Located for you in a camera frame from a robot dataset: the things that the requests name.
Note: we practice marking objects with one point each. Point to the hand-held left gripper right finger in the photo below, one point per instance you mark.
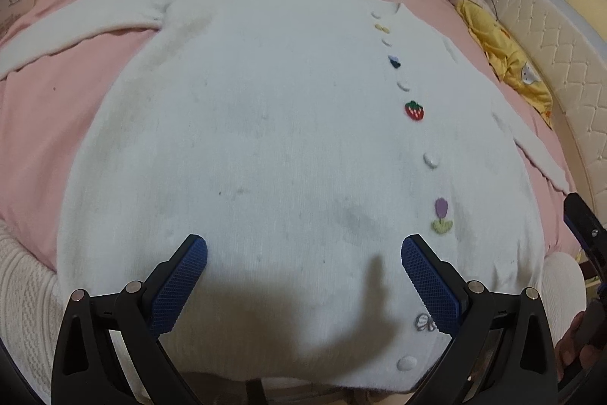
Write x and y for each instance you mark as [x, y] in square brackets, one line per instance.
[429, 281]

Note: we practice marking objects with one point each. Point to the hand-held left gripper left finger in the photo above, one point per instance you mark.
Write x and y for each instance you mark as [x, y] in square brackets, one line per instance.
[182, 281]

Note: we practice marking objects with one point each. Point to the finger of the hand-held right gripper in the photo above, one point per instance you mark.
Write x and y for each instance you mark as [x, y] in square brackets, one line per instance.
[585, 227]

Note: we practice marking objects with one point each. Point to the white knit cardigan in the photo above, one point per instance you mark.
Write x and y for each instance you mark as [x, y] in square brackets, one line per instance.
[261, 125]

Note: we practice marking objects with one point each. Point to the person's right hand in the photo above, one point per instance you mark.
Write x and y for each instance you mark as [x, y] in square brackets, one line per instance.
[569, 343]

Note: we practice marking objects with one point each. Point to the person's right leg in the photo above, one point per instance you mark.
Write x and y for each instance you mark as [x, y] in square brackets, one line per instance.
[564, 291]

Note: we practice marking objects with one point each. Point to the person's leg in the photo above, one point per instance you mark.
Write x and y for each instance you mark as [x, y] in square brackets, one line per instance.
[564, 291]
[28, 291]

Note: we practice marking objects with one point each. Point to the white quilted headboard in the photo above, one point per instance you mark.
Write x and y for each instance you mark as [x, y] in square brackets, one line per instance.
[569, 77]

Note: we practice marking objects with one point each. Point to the person's left leg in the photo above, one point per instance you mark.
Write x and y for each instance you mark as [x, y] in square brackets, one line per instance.
[28, 291]

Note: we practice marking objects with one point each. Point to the yellow blanket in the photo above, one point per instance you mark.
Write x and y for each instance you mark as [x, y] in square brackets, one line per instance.
[493, 39]

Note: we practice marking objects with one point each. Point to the pink bed sheet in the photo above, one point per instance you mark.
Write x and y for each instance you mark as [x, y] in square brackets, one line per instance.
[47, 111]

